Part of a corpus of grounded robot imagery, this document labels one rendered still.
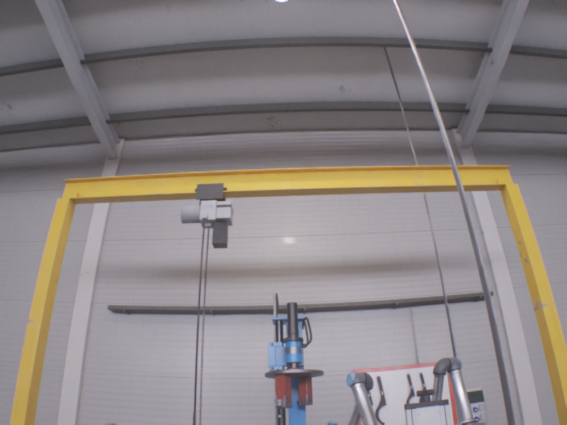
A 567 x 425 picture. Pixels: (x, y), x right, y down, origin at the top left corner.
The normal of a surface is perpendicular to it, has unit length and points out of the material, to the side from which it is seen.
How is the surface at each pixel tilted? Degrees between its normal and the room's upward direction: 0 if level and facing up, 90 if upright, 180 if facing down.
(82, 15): 174
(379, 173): 90
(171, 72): 174
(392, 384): 90
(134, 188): 90
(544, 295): 90
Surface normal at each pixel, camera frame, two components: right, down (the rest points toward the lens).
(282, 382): -0.56, -0.39
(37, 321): -0.01, -0.49
